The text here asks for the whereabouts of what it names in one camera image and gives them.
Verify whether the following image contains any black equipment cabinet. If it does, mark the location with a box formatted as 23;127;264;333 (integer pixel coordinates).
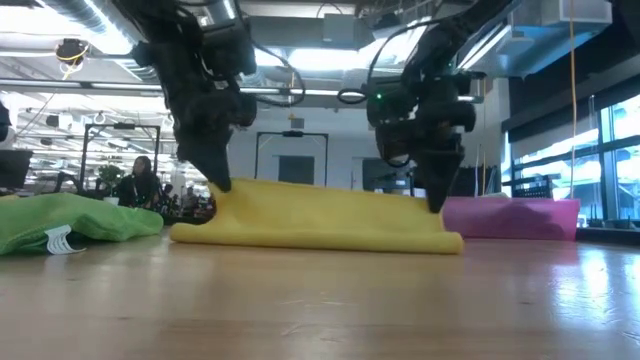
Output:
362;158;416;196

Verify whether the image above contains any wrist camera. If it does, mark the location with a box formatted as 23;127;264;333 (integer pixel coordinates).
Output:
374;124;417;169
227;92;259;129

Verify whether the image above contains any black aluminium table frame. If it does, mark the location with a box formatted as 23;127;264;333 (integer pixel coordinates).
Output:
577;227;640;247

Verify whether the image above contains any green potted plant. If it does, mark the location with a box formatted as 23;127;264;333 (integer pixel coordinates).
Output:
96;164;127;206

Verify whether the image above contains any yellow microfiber towel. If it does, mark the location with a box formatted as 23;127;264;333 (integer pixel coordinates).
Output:
169;177;465;256

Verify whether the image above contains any black ceiling cable reel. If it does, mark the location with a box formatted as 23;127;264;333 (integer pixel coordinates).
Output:
53;38;91;67

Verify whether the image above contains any dark wall panel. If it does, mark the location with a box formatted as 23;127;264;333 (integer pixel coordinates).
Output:
277;155;317;186

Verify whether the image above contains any black rack frame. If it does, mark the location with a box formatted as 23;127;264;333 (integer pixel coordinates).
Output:
78;123;163;190
254;130;330;190

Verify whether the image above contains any pink plastic bin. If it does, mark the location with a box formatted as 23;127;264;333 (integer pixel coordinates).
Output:
441;195;583;243

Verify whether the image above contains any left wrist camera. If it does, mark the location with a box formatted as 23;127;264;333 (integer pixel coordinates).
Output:
227;92;259;129

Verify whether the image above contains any black monitor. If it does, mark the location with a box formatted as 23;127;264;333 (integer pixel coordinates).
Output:
0;148;35;191

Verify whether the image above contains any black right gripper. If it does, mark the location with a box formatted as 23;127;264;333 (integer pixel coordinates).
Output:
366;72;477;214

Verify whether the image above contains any yellow hanging cable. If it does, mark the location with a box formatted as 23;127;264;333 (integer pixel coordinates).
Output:
568;0;578;201

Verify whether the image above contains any person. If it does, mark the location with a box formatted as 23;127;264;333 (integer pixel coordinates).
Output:
162;183;202;217
116;155;165;210

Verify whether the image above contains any black folded rack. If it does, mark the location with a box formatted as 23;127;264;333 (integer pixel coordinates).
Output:
462;164;502;199

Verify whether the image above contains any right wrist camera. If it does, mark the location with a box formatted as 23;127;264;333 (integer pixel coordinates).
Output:
374;124;417;169

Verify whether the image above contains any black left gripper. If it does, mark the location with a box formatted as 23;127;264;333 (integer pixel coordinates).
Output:
171;83;235;194

